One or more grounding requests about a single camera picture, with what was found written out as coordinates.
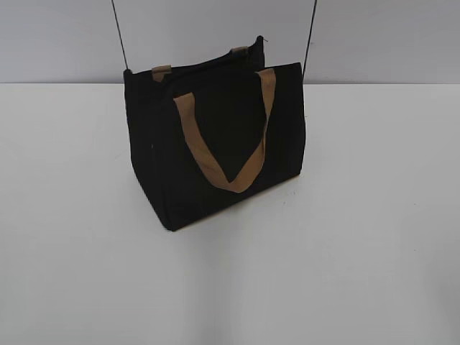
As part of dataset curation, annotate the black bag with tan handles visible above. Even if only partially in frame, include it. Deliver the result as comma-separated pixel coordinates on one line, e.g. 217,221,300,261
124,37,306,231

